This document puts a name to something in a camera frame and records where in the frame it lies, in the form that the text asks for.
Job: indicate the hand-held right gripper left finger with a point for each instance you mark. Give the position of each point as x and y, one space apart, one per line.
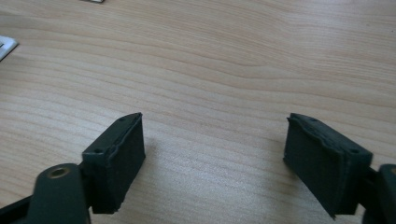
115 168

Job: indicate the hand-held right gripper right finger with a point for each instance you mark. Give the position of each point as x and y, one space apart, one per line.
323 168

